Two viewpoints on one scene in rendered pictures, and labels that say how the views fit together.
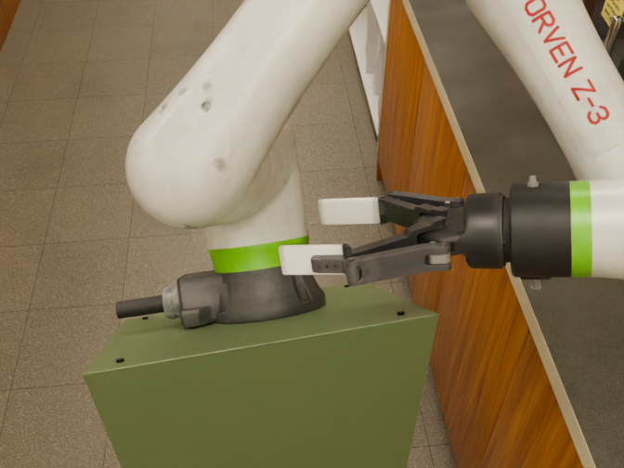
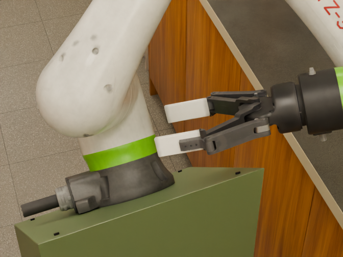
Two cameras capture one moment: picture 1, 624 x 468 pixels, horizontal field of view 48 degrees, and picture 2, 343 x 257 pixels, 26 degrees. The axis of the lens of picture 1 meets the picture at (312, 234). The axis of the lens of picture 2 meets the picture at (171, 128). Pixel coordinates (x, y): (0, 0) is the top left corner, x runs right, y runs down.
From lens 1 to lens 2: 0.41 m
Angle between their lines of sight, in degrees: 9
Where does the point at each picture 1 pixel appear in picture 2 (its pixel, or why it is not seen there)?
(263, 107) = (132, 46)
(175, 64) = not seen: outside the picture
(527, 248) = (316, 113)
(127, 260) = not seen: outside the picture
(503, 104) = (262, 16)
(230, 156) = (115, 82)
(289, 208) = (141, 115)
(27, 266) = not seen: outside the picture
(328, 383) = (195, 230)
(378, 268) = (225, 140)
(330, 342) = (196, 198)
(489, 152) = (260, 56)
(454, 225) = (266, 106)
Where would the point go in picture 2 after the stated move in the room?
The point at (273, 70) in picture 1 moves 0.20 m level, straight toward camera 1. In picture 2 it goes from (137, 21) to (177, 113)
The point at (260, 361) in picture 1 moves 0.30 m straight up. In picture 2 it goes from (151, 219) to (147, 57)
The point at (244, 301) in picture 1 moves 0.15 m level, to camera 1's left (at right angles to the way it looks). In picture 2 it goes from (121, 186) to (28, 201)
